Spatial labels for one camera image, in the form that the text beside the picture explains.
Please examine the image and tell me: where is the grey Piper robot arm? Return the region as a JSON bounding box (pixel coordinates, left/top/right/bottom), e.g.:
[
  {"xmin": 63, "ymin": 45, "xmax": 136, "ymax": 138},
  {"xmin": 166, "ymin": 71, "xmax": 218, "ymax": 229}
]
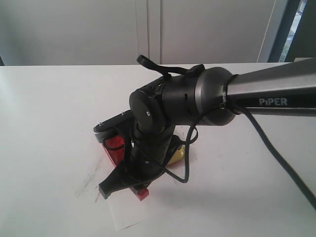
[{"xmin": 94, "ymin": 55, "xmax": 316, "ymax": 198}]

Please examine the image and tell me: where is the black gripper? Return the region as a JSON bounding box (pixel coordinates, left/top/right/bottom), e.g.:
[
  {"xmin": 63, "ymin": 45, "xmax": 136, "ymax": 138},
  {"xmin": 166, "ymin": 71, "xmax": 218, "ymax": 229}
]
[{"xmin": 99, "ymin": 123, "xmax": 181, "ymax": 199}]

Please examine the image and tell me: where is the red plastic stamp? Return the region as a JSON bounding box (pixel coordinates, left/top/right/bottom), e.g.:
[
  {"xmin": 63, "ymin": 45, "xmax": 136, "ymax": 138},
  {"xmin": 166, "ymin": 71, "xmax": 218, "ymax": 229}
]
[{"xmin": 130, "ymin": 187, "xmax": 149, "ymax": 201}]

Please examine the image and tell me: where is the red ink paste tin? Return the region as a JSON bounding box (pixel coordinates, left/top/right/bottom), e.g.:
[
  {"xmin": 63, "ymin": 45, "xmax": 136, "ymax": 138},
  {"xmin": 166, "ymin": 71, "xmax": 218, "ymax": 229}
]
[{"xmin": 102, "ymin": 135, "xmax": 124, "ymax": 167}]

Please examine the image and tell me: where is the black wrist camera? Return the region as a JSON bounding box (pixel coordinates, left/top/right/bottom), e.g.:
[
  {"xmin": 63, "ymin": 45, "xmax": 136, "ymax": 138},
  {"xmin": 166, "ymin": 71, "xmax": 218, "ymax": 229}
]
[{"xmin": 93, "ymin": 110, "xmax": 134, "ymax": 143}]

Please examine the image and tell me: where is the gold tin lid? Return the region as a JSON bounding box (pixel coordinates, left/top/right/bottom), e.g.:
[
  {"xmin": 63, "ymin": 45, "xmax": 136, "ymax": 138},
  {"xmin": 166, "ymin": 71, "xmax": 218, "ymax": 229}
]
[{"xmin": 167, "ymin": 145, "xmax": 185, "ymax": 166}]

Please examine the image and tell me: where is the white paper sheet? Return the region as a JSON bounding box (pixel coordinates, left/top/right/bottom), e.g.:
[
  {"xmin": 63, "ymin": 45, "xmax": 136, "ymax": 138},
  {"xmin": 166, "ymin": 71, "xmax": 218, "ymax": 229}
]
[{"xmin": 107, "ymin": 174, "xmax": 181, "ymax": 231}]

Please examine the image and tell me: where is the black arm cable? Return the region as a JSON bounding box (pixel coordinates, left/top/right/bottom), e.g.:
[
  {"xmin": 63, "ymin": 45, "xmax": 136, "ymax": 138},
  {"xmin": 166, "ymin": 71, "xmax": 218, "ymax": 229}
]
[{"xmin": 106, "ymin": 54, "xmax": 316, "ymax": 210}]

